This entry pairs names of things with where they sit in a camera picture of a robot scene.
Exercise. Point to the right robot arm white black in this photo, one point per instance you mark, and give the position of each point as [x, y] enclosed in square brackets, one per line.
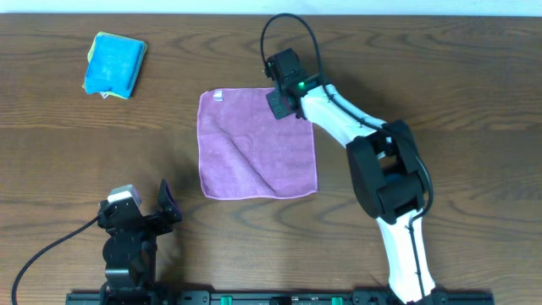
[390, 180]

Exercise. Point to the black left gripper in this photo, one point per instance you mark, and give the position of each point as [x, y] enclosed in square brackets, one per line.
[149, 221]

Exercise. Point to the purple microfiber cloth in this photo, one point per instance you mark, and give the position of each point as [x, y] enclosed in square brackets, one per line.
[245, 152]

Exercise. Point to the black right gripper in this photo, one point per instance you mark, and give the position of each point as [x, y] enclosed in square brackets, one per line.
[279, 103]

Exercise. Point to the blue folded cloth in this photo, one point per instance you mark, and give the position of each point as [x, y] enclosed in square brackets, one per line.
[112, 64]

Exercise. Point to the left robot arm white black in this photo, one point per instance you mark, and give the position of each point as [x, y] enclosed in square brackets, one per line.
[130, 251]

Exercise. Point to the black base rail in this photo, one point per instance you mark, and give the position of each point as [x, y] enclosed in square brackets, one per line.
[359, 297]

